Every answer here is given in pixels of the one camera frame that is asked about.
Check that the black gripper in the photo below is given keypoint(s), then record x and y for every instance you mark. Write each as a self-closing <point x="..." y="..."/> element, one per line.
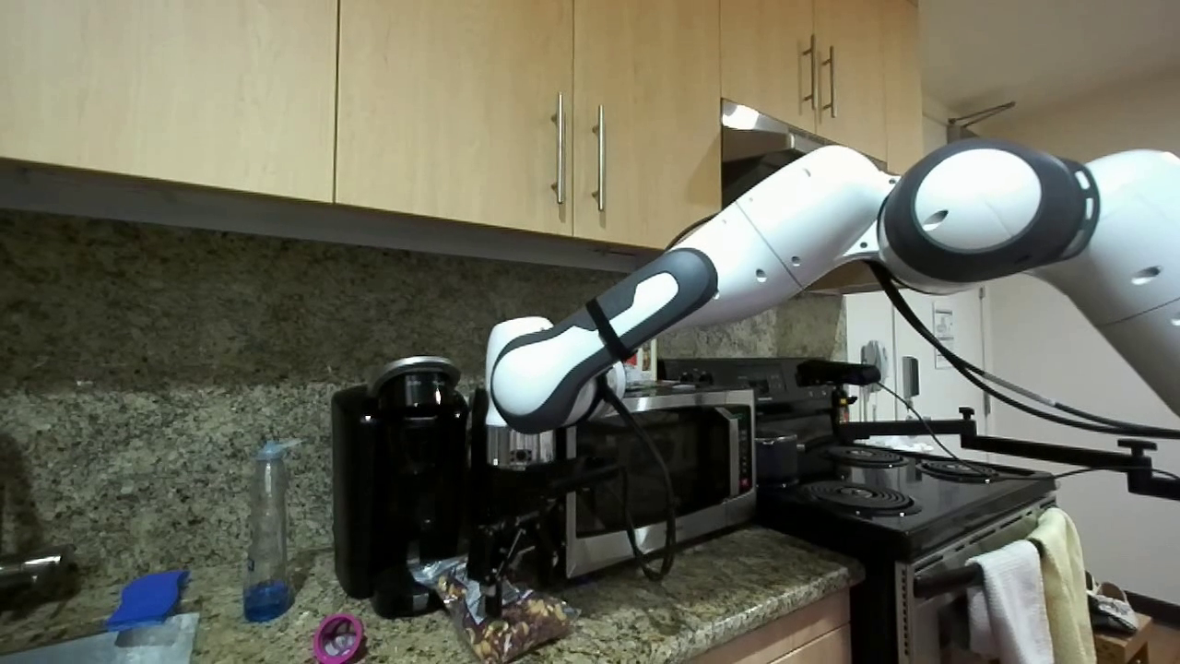
<point x="519" y="517"/>

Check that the clear mixed nuts packet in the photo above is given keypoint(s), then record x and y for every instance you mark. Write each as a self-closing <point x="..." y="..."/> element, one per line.
<point x="505" y="622"/>

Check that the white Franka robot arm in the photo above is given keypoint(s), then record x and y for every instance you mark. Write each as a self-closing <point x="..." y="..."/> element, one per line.
<point x="787" y="234"/>

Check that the small pink plastic item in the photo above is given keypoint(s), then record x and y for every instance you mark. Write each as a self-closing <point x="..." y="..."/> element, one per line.
<point x="337" y="638"/>

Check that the stainless steel microwave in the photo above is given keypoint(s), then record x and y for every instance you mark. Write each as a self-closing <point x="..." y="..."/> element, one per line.
<point x="689" y="467"/>

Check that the clear water bottle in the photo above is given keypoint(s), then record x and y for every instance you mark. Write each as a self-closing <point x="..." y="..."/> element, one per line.
<point x="271" y="530"/>

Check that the light wood base cabinet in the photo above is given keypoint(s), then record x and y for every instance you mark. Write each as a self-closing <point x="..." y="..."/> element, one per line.
<point x="797" y="638"/>

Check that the blue sponge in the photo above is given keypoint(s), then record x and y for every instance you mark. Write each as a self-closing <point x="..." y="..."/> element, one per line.
<point x="151" y="600"/>

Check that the black stove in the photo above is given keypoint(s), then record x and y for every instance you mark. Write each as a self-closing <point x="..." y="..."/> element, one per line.
<point x="909" y="502"/>

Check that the white plastic tray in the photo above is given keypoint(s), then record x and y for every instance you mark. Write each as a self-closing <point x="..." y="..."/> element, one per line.
<point x="76" y="648"/>

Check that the white towel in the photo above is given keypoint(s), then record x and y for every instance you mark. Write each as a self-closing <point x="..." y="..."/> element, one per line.
<point x="1012" y="603"/>

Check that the steel range hood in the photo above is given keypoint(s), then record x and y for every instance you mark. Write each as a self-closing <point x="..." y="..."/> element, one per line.
<point x="796" y="137"/>

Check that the yellow towel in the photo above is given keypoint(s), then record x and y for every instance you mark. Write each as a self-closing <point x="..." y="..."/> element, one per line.
<point x="1069" y="576"/>

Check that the light wood upper cabinets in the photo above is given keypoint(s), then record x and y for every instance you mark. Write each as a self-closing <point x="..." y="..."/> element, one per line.
<point x="162" y="86"/>

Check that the cluttered wooden side table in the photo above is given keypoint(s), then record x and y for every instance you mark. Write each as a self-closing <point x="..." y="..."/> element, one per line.
<point x="1122" y="632"/>

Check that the black stereo camera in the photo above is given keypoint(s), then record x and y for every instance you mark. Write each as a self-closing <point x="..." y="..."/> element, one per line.
<point x="839" y="373"/>

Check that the white light switch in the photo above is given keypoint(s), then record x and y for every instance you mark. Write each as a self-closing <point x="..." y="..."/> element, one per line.
<point x="942" y="324"/>

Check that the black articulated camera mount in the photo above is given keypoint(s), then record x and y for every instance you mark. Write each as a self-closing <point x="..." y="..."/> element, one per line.
<point x="1044" y="448"/>

